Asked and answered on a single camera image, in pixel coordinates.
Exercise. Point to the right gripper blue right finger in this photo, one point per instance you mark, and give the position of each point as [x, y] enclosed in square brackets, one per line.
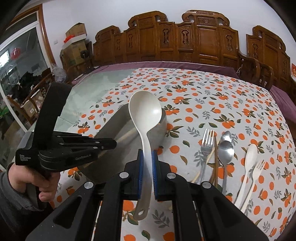
[200, 211]

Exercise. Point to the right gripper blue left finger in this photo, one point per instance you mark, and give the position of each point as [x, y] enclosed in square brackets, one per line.
[93, 211]

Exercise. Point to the white plastic fork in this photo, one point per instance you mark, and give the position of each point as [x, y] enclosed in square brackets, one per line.
[255, 175]

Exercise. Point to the small white plastic spoon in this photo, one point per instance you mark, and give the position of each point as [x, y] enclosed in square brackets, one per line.
[250, 160]

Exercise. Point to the large metal spoon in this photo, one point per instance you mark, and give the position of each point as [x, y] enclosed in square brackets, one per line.
[225, 155]

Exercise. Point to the metal fork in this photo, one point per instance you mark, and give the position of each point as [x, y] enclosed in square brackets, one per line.
[206, 147]

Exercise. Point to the small metal spoon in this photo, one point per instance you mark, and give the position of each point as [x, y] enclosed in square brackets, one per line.
[226, 136]

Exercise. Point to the large white plastic spoon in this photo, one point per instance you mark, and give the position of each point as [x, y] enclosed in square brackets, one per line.
[145, 112]

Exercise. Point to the dark brown chopstick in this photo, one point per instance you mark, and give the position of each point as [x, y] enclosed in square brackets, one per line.
[214, 176]

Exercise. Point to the person's left hand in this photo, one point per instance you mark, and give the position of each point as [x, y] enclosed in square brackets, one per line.
[20, 176]

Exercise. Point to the wooden chair at left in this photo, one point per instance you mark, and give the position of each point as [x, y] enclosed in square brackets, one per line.
[28, 96]

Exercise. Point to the metal rectangular tray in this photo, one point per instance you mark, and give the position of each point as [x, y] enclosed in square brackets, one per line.
[120, 128]

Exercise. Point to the orange-print tablecloth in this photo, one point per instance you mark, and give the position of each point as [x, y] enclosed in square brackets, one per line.
[194, 101]

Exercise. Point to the stacked cardboard boxes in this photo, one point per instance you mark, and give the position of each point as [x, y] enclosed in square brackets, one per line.
[75, 51]

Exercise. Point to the purple armchair cushion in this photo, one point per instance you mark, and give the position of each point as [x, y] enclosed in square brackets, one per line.
[287, 107]

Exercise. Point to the purple sofa cushion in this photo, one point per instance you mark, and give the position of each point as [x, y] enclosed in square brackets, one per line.
[227, 71]

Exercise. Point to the carved wooden armchair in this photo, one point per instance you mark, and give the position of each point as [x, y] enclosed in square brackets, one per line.
[267, 60]

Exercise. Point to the red sign card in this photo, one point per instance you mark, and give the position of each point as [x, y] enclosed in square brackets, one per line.
[293, 71]

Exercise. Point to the carved wooden sofa bench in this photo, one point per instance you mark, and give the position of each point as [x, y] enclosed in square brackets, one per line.
[203, 37]

